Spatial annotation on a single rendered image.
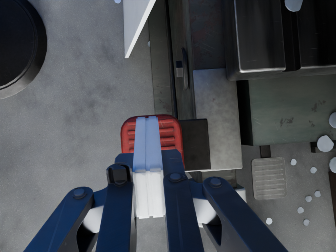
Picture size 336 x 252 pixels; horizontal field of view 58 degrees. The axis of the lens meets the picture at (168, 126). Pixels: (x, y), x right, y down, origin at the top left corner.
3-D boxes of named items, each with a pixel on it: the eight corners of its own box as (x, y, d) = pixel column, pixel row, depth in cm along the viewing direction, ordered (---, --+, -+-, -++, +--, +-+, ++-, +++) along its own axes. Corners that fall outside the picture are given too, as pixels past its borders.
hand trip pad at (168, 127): (180, 174, 37) (186, 185, 29) (130, 178, 36) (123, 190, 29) (176, 117, 37) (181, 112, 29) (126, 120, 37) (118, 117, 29)
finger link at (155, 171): (147, 170, 15) (163, 169, 15) (147, 116, 21) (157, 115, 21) (151, 219, 16) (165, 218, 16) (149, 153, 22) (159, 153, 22)
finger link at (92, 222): (136, 233, 14) (70, 238, 14) (138, 173, 19) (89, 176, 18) (133, 207, 13) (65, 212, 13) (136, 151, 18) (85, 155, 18)
